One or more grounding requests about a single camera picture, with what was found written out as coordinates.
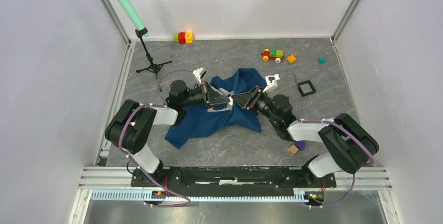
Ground red green orange toy blocks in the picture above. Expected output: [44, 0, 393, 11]
[174, 31, 194, 44]

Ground teal small cube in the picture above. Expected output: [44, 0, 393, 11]
[318, 57, 326, 64]

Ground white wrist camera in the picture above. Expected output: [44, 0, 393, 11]
[192, 67, 206, 85]
[263, 74, 280, 93]

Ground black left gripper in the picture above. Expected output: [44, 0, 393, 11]
[181, 81, 230, 109]

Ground colourful toy block train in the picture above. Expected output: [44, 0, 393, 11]
[261, 49, 285, 63]

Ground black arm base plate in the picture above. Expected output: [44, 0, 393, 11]
[131, 166, 337, 197]

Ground black tripod microphone stand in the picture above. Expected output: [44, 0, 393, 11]
[135, 28, 172, 82]

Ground black square frame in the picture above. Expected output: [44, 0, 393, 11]
[297, 80, 317, 97]

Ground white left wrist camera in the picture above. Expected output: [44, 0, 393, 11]
[192, 67, 206, 85]

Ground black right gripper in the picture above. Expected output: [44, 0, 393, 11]
[231, 86, 279, 125]

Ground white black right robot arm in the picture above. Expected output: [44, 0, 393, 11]
[231, 87, 379, 186]

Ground tan wooden cube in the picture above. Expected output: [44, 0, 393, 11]
[287, 144, 299, 156]

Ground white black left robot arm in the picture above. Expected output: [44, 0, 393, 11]
[104, 80, 234, 186]

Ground purple cube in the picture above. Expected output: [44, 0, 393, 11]
[294, 140, 307, 151]

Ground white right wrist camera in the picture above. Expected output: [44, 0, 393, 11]
[263, 74, 280, 93]

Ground blue Mickey Mouse t-shirt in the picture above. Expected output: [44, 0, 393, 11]
[165, 68, 266, 149]

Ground orange toy brick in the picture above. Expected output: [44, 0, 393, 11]
[287, 55, 297, 64]

